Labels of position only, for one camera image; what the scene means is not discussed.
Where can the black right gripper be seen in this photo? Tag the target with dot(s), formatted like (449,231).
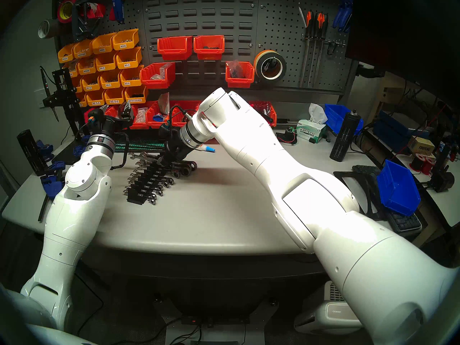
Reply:
(175,143)

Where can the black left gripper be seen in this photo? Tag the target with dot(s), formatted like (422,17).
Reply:
(109,125)

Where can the silver combination wrench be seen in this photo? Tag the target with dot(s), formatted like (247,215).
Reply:
(138,156)

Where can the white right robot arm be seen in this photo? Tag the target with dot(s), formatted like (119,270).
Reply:
(287,175)

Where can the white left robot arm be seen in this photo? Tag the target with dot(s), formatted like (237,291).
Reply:
(75,218)

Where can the red stackable storage bin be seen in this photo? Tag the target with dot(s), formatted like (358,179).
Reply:
(158,125)
(112,111)
(140,125)
(87,113)
(274,118)
(188,104)

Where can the yellow bin labelled M2.5-5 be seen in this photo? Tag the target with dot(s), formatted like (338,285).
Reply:
(114,96)

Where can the chrome racked ratchet wrench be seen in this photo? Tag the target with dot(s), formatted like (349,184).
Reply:
(159,193)
(186,171)
(163,179)
(176,174)
(166,185)

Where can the yellow bin labelled M2.5-6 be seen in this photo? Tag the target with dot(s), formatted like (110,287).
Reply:
(95,98)

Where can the largest chrome racked wrench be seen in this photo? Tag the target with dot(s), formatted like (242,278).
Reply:
(192,165)

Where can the yellow bin labelled M4-0.7 HEX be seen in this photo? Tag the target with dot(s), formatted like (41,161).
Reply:
(136,95)

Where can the clear labelled screw bags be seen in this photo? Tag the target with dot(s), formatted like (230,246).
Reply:
(141,115)

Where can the green cutting mat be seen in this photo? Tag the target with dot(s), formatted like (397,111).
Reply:
(143,146)

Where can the yellow bin labelled M3-8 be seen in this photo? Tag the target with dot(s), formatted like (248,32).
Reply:
(109,80)

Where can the yellow bin labelled M2.5-8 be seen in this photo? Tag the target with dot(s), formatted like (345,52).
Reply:
(82,100)

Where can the yellow bin labelled M3-6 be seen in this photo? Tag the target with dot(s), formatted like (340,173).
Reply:
(131,77)

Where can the yellow bin labelled M3-12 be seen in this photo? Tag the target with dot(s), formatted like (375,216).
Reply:
(90,82)

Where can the white glue bottle blue cap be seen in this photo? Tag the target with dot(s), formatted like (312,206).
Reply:
(210,148)

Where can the smallest chrome racked wrench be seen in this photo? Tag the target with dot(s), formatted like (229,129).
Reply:
(152,201)

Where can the yellow bin labelled M3-16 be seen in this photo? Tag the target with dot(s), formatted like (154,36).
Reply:
(77,83)

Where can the clear packet of parts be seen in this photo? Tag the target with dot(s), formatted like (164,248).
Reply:
(163,103)

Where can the yellow bin labelled M4-6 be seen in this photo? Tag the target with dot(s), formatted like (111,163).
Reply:
(105,62)

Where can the blue bar clamp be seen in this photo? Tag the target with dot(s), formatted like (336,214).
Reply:
(81,146)
(57,166)
(52,188)
(45,148)

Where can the black wrench holder rack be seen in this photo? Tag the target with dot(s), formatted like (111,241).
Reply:
(136,199)

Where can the red hanging storage bin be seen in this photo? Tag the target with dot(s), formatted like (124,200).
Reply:
(209,52)
(239,82)
(157,83)
(175,47)

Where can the black soldering iron stand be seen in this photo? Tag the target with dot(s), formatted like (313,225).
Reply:
(64,96)

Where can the yellow bin labelled M4X4X6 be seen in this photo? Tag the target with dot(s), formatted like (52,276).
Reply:
(87,65)

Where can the yellow bin labelled M3-4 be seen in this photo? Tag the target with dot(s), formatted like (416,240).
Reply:
(128,58)

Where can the yellow bin labelled M4X6X6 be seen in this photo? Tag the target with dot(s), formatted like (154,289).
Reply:
(73,69)

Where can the clear plastic parts box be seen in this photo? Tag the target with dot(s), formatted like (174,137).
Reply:
(160,73)

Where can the yellow bin labelled M3X8 BAD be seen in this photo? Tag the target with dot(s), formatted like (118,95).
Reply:
(82,49)

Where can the yellow bin labelled M3X6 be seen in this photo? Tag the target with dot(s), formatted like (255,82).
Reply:
(125,40)

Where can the black soldering iron pen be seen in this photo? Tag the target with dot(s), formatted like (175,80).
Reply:
(45,82)

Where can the yellow bin labelled M3X5X4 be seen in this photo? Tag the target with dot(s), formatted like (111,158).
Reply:
(66,53)

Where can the black screw clamp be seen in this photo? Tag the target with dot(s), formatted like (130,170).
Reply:
(81,24)

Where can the black ribbed cylinder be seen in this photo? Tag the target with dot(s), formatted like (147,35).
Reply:
(31,152)
(345,136)

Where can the red yellow tape roll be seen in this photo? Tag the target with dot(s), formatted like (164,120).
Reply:
(61,12)

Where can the clear bag black parts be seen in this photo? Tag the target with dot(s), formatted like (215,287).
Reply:
(235,68)

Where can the large orange white tape roll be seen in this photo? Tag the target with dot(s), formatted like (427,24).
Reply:
(259,62)

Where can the Kimtech tissue box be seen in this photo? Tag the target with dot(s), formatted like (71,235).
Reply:
(311,131)

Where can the black power strip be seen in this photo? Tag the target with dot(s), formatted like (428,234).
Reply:
(212,320)

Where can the grey pegboard back panel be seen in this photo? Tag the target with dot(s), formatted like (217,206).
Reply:
(273,28)

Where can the blue plastic bin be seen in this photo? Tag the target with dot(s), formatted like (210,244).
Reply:
(397,186)
(336,118)

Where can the black carabiner hook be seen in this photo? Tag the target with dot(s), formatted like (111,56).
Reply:
(330,49)

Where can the white Coway air purifier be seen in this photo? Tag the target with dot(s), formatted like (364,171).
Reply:
(316,315)

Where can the dark blue crate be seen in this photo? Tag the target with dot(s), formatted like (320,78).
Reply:
(390,128)

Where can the black computer keyboard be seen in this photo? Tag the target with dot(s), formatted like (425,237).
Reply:
(406,222)

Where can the small cardboard box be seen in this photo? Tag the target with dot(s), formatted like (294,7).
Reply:
(420,145)

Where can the black computer monitor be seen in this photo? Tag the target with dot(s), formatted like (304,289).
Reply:
(402,31)

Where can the black bench device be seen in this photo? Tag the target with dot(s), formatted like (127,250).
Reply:
(442,179)

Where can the grey duct tape roll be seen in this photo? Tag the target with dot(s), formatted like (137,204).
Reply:
(45,28)

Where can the black flat frame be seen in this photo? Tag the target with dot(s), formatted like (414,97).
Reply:
(381,215)

